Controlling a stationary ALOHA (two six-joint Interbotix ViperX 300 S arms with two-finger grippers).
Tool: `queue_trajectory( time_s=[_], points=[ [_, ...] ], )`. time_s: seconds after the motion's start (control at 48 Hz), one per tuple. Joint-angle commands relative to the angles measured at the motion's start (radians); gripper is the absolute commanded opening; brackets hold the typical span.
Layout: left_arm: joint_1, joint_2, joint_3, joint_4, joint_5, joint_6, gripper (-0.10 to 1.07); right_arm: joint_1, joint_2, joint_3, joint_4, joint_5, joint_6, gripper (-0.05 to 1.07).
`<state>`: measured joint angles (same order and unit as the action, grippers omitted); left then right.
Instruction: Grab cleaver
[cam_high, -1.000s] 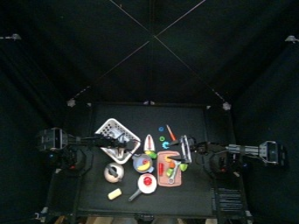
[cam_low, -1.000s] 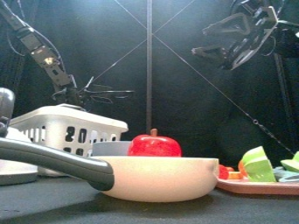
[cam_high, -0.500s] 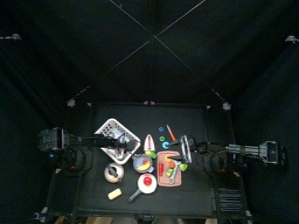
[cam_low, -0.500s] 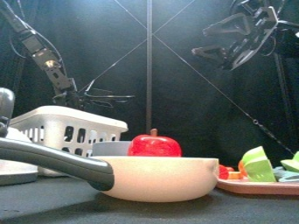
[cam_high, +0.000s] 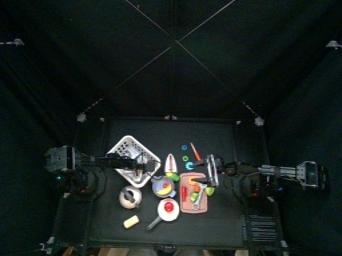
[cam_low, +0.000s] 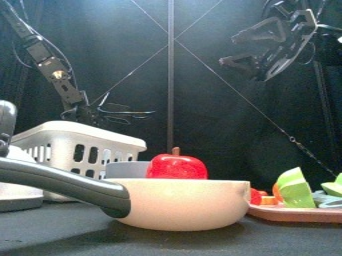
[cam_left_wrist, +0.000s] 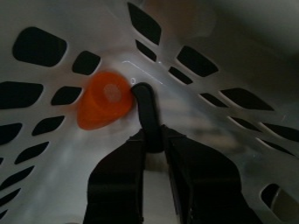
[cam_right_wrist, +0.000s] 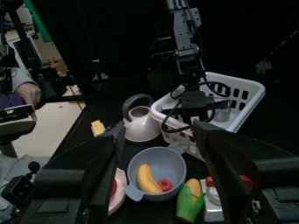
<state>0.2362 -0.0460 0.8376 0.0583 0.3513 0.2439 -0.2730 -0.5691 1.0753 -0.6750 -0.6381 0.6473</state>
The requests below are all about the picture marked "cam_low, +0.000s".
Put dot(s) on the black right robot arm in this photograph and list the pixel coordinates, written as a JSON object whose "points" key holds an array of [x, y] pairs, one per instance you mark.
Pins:
{"points": [[331, 30]]}

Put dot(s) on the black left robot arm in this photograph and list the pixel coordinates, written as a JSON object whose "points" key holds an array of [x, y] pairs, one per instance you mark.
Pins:
{"points": [[41, 56]]}

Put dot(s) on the blue-grey toy cleaver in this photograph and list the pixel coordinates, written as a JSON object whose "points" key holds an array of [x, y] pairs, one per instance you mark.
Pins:
{"points": [[327, 201]]}

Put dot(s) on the white plastic basket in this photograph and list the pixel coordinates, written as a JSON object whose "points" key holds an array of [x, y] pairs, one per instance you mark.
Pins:
{"points": [[67, 140]]}

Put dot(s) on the red toy apple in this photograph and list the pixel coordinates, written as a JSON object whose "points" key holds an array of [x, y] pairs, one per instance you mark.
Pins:
{"points": [[175, 168]]}

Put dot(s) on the white grey toy kettle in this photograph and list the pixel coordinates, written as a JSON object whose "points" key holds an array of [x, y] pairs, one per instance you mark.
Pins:
{"points": [[17, 196]]}

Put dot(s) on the red toy food piece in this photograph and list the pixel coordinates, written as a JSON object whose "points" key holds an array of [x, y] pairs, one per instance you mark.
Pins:
{"points": [[255, 196]]}

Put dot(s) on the orange toy food piece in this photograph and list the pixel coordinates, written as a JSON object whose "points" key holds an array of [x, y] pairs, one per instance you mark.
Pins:
{"points": [[276, 193]]}

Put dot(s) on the green toy fruit half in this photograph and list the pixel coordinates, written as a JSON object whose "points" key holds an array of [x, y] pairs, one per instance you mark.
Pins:
{"points": [[294, 190]]}

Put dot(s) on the green toy fruit piece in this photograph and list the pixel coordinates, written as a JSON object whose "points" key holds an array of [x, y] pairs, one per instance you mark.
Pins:
{"points": [[334, 186]]}

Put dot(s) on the plate of toy food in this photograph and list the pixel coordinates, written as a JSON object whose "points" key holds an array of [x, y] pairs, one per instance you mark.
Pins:
{"points": [[294, 214]]}

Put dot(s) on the black vertical frame pole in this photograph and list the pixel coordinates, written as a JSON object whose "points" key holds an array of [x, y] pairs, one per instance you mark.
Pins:
{"points": [[169, 83]]}

